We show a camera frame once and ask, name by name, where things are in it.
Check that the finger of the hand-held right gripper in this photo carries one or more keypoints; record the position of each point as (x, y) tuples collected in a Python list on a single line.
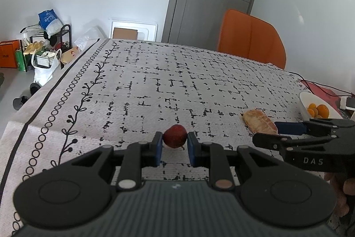
[(289, 128), (273, 141)]

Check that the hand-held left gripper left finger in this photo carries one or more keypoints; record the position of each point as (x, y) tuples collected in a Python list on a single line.
[(158, 148)]

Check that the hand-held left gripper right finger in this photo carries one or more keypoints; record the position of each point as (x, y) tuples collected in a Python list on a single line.
[(191, 150)]

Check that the red apple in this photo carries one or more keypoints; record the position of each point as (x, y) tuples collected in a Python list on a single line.
[(174, 137)]

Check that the white oval bowl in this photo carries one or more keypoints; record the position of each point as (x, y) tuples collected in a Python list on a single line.
[(305, 99)]

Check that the medium orange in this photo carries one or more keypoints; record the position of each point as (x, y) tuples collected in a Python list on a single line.
[(323, 111)]

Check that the person's right hand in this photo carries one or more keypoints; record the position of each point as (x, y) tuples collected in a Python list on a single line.
[(339, 195)]

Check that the red mat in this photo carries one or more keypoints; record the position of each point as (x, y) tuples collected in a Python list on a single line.
[(324, 91)]

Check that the white charger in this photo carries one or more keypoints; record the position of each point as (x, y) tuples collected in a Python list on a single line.
[(349, 103)]

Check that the patterned white tablecloth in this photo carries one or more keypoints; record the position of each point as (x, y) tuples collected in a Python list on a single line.
[(166, 87)]

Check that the orange chair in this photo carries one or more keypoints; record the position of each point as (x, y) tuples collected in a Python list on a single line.
[(249, 37)]

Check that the brown cardboard sheet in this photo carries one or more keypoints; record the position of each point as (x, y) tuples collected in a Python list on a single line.
[(124, 33)]

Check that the beige paper bag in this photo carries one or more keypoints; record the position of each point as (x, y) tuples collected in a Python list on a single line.
[(70, 55)]

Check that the clear plastic bag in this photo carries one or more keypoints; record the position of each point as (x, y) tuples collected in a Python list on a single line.
[(86, 38)]

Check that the black shoe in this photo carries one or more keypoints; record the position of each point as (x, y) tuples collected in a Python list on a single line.
[(34, 88), (20, 102)]

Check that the white tote bag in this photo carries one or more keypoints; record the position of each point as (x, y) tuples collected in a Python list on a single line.
[(44, 70)]

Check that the black metal rack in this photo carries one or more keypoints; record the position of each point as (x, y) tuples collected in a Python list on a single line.
[(66, 31)]

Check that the yellow slippers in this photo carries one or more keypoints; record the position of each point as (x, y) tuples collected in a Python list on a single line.
[(33, 47)]

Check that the green box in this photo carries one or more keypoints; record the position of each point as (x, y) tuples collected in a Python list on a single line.
[(20, 60)]

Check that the blue plastic bag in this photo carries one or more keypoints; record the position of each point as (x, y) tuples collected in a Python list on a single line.
[(50, 21)]

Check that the crumpled white bag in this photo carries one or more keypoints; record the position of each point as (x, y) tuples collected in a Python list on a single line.
[(30, 28)]

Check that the orange box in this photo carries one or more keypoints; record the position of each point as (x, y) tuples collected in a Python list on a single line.
[(9, 53)]

